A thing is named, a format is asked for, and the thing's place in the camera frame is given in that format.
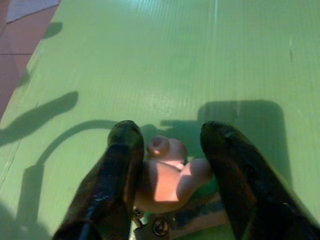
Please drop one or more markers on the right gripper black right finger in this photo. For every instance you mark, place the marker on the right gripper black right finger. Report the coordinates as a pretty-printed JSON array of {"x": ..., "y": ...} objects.
[{"x": 250, "y": 190}]

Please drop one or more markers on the key bunch with toy charm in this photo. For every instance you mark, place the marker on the key bunch with toy charm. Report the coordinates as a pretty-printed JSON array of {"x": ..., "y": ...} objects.
[{"x": 165, "y": 180}]

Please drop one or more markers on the green table board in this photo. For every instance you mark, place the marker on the green table board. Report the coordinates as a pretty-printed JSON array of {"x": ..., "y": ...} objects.
[{"x": 175, "y": 62}]

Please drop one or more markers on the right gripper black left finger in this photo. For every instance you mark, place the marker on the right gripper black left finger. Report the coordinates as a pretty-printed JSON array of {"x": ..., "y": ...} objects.
[{"x": 105, "y": 195}]

